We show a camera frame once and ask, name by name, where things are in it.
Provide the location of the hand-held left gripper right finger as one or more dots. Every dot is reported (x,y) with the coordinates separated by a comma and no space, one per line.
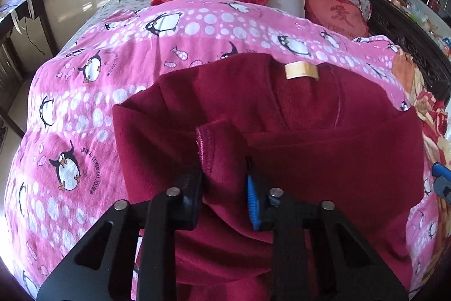
(254,202)

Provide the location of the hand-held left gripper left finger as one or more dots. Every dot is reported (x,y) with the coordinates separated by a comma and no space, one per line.
(189,206)

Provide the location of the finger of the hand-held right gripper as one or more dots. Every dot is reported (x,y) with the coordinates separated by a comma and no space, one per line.
(443,171)
(444,191)

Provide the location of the dark red fleece garment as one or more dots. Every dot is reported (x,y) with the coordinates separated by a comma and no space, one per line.
(317,146)

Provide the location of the orange floral blanket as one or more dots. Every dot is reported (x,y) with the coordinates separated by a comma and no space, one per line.
(430,117)

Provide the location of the pink penguin print blanket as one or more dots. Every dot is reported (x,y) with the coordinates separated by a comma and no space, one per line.
(105,110)

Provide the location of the dark carved wooden headboard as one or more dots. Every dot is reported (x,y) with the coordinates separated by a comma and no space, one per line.
(405,33)

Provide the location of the dark wooden desk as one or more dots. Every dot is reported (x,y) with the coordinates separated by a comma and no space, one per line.
(21,26)

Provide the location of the white paper sheet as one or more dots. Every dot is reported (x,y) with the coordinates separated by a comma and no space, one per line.
(17,1)

